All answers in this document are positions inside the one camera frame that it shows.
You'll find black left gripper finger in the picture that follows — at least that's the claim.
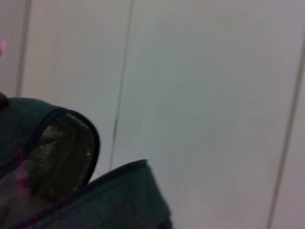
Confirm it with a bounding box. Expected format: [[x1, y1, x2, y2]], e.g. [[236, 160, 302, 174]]
[[0, 92, 9, 108]]

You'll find dark teal insulated lunch bag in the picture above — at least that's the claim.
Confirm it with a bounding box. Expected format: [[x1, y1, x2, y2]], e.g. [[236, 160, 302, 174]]
[[0, 96, 173, 229]]

